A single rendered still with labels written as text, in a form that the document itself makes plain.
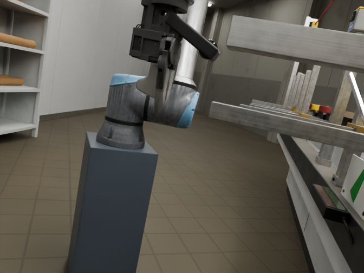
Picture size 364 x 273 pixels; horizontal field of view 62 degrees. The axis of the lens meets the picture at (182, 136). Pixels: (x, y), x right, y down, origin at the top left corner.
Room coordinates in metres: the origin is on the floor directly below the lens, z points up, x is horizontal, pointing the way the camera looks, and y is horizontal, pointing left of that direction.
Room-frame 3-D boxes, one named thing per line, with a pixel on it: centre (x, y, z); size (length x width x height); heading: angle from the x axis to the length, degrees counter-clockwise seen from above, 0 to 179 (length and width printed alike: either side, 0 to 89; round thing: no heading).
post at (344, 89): (1.05, -0.50, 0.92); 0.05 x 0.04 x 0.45; 168
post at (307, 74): (2.01, -0.72, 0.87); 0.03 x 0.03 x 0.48; 78
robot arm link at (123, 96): (1.18, 0.23, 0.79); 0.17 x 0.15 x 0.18; 89
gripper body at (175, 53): (0.61, 0.08, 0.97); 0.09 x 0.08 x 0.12; 79
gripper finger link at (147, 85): (0.60, 0.08, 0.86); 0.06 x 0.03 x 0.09; 79
